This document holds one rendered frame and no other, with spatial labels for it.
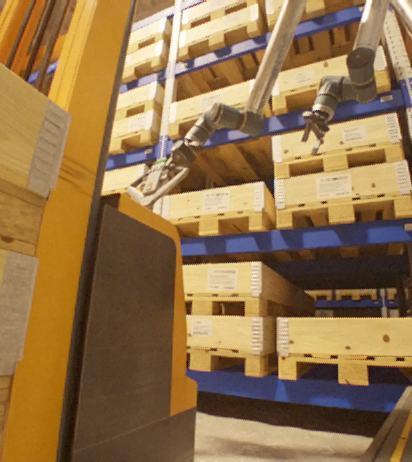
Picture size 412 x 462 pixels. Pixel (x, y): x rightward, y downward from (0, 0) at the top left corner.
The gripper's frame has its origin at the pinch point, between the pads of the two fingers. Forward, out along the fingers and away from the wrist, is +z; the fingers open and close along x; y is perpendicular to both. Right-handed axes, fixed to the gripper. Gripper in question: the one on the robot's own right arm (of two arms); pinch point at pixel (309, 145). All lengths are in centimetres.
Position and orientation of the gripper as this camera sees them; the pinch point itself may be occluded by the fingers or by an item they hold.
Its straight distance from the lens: 164.8
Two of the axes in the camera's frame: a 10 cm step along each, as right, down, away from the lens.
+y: 6.9, 2.4, -6.8
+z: -4.0, 9.1, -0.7
